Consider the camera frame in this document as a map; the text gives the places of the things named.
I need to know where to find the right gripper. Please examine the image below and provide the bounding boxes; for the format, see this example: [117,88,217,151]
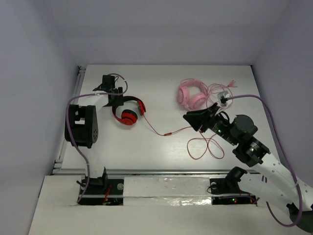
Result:
[182,102,239,146]

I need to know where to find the red black headphones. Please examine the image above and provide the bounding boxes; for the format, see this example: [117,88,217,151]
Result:
[112,96,146,126]

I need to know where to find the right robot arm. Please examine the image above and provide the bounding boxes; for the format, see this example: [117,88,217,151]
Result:
[183,104,313,233]

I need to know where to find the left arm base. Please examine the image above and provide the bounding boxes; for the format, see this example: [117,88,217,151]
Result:
[78,179,124,206]

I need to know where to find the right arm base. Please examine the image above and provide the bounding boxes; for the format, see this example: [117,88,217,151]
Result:
[207,166,259,205]

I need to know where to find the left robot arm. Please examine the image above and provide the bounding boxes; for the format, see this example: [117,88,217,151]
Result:
[65,87,127,193]

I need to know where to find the pink headphones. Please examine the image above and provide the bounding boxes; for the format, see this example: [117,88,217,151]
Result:
[177,78,209,111]

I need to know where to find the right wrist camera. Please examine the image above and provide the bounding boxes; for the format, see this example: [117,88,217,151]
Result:
[217,91,231,108]

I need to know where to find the pink headphone cable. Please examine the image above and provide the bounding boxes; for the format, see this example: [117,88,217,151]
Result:
[202,80,237,111]

